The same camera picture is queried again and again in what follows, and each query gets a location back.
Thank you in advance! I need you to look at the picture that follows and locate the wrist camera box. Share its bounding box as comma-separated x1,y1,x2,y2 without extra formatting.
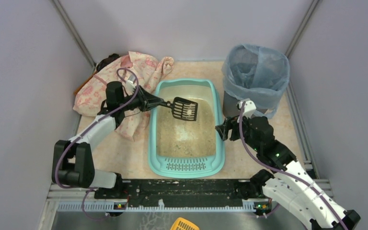
237,98,256,118
125,76,138,93

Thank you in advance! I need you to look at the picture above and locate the grey ribbed trash bin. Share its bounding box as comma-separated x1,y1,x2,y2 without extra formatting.
222,91,267,118

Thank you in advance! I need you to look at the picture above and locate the dark object behind cloth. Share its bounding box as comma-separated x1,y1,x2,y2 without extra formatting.
96,53,120,72

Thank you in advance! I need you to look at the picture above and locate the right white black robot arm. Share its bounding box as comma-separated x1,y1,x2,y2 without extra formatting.
215,116,361,230

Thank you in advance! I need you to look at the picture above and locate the teal plastic litter box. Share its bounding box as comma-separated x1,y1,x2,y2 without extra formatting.
148,79,225,179

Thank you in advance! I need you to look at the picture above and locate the beige cat litter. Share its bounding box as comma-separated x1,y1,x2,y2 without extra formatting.
156,98,216,158

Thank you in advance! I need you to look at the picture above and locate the yellow slotted scoop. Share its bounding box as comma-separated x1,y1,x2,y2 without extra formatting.
170,218,200,230

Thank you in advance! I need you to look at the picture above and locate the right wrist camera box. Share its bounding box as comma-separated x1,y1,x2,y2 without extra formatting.
237,98,256,118

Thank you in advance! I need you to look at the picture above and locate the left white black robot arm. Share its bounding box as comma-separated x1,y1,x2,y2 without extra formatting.
52,81,164,189

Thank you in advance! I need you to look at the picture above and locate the black slotted litter scoop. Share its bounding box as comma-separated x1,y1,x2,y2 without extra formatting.
160,97,198,122

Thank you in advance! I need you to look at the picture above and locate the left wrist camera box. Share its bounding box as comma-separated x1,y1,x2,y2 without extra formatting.
125,76,138,93

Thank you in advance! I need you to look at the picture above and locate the cream pink printed cloth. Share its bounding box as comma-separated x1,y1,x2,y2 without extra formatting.
73,51,174,140

